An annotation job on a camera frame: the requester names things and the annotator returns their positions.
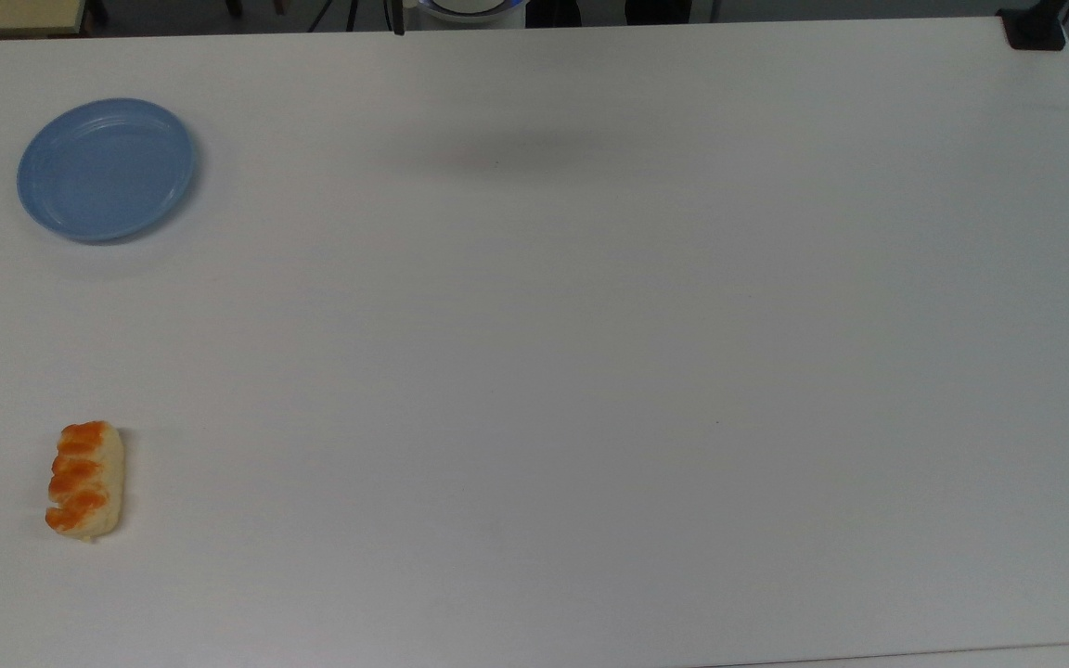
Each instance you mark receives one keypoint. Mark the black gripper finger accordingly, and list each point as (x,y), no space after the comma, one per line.
(397,19)

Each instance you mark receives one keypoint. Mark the orange glazed bread roll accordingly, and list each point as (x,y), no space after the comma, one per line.
(84,482)

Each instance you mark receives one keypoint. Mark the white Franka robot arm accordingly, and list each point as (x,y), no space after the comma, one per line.
(470,7)

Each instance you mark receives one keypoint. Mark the blue round plate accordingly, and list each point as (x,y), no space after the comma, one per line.
(106,172)

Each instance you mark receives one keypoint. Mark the black box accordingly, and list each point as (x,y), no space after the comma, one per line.
(553,11)

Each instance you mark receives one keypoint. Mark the light wooden table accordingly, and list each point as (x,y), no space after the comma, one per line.
(6,14)

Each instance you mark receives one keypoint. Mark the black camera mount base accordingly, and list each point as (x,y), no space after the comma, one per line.
(1034,32)

